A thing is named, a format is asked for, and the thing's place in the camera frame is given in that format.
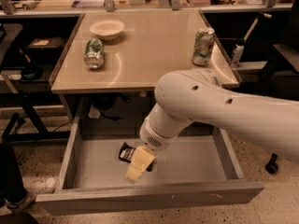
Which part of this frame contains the white paper bowl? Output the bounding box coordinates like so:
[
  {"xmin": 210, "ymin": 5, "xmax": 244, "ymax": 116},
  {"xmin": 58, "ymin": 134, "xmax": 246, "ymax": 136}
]
[{"xmin": 90, "ymin": 20, "xmax": 125, "ymax": 41}]

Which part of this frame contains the white sneaker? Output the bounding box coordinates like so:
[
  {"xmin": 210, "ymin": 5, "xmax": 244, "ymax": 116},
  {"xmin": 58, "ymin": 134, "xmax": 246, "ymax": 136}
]
[{"xmin": 5, "ymin": 193, "xmax": 33, "ymax": 214}]

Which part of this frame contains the person's dark trouser leg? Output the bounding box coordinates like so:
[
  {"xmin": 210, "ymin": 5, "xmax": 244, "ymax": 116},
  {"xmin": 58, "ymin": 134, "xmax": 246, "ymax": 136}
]
[{"xmin": 0, "ymin": 141, "xmax": 27, "ymax": 203}]

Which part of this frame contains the grey cabinet with beige top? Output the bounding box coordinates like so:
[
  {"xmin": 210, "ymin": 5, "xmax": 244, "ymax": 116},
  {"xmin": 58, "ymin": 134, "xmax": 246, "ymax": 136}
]
[{"xmin": 48, "ymin": 8, "xmax": 242, "ymax": 123}]

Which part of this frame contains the green can lying down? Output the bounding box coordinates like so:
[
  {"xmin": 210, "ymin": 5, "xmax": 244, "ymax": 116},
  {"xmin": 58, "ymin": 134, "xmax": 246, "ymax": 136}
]
[{"xmin": 84, "ymin": 38, "xmax": 105, "ymax": 69}]

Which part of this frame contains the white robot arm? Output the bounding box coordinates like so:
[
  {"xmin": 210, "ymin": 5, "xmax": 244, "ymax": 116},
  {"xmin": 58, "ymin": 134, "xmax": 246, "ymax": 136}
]
[{"xmin": 125, "ymin": 68, "xmax": 299, "ymax": 183}]

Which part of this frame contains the black rxbar chocolate wrapper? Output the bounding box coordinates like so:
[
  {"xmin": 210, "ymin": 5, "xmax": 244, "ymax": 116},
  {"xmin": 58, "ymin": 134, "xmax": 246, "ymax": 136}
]
[{"xmin": 119, "ymin": 143, "xmax": 153, "ymax": 172}]

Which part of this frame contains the white spray bottle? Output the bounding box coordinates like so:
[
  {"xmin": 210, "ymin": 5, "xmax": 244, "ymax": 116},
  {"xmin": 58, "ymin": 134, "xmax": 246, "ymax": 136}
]
[{"xmin": 231, "ymin": 39, "xmax": 244, "ymax": 65}]

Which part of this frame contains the black table frame left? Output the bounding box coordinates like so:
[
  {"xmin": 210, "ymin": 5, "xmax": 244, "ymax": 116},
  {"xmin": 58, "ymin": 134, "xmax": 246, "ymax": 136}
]
[{"xmin": 0, "ymin": 23, "xmax": 70, "ymax": 142}]

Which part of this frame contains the open grey top drawer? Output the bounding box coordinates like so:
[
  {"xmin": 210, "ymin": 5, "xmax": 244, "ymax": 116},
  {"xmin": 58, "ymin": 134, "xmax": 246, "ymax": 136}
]
[{"xmin": 35, "ymin": 96, "xmax": 265, "ymax": 217}]

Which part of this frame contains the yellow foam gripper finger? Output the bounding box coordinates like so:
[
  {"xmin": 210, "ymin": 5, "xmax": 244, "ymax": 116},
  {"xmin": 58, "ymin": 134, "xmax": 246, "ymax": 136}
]
[{"xmin": 125, "ymin": 146, "xmax": 156, "ymax": 183}]

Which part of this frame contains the upright green white can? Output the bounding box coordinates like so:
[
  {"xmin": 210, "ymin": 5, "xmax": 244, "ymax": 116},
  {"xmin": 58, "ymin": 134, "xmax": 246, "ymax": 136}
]
[{"xmin": 192, "ymin": 27, "xmax": 215, "ymax": 66}]

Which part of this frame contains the black box on shelf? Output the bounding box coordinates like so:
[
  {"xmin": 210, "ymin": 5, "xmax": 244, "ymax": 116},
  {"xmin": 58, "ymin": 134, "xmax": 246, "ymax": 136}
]
[{"xmin": 26, "ymin": 36, "xmax": 64, "ymax": 56}]

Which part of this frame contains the black office chair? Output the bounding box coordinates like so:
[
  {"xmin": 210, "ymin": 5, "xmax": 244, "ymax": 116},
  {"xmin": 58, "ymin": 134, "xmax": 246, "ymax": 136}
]
[{"xmin": 258, "ymin": 0, "xmax": 299, "ymax": 174}]

